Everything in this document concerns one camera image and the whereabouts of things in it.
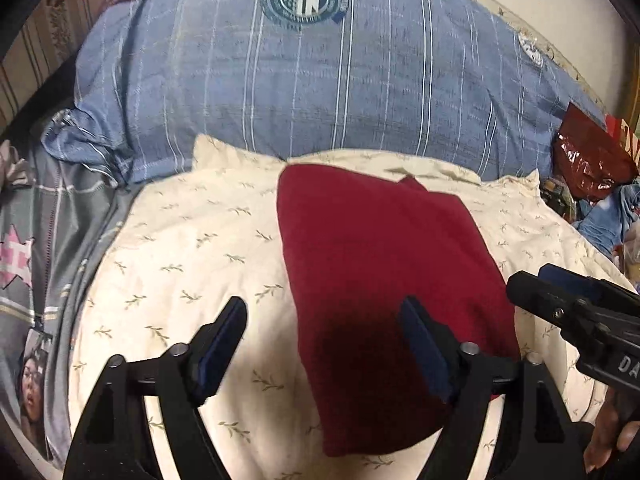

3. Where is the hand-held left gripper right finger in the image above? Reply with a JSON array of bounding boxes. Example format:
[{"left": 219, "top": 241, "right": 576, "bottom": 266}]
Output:
[{"left": 398, "top": 296, "right": 587, "bottom": 480}]

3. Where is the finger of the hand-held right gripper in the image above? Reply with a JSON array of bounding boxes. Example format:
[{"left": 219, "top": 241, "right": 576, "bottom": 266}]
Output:
[
  {"left": 537, "top": 263, "right": 640, "bottom": 312},
  {"left": 506, "top": 270, "right": 601, "bottom": 335}
]

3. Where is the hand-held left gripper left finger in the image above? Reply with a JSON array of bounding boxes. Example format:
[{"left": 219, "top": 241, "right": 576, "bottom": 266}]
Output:
[{"left": 62, "top": 296, "right": 249, "bottom": 480}]

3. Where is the dark red shirt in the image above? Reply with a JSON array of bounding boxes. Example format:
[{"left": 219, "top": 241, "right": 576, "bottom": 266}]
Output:
[{"left": 276, "top": 162, "right": 523, "bottom": 458}]

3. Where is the person's right hand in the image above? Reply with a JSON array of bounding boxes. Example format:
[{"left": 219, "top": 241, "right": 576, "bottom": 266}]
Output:
[{"left": 583, "top": 389, "right": 640, "bottom": 476}]

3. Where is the blue denim cloth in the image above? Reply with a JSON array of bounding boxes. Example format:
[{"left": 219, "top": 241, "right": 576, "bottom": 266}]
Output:
[{"left": 572, "top": 180, "right": 640, "bottom": 262}]

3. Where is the cream leaf print pillow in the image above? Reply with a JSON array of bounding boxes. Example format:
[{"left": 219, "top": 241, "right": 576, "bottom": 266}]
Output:
[{"left": 67, "top": 134, "right": 637, "bottom": 480}]

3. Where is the red plastic bag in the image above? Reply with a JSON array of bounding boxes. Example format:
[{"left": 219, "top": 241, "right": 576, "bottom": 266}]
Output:
[{"left": 552, "top": 101, "right": 639, "bottom": 202}]

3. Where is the red printed package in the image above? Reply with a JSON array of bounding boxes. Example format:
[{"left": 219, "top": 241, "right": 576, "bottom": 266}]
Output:
[{"left": 604, "top": 112, "right": 640, "bottom": 167}]

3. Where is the grey printed blanket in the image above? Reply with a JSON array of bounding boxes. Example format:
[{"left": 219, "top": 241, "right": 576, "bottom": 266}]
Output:
[{"left": 0, "top": 145, "right": 147, "bottom": 467}]

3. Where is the pale pink cloth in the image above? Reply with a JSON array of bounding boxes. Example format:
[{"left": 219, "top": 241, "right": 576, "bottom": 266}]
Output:
[{"left": 0, "top": 139, "right": 32, "bottom": 189}]

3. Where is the blue striped pillow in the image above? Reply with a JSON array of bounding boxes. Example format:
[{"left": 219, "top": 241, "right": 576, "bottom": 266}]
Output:
[{"left": 40, "top": 0, "right": 608, "bottom": 186}]

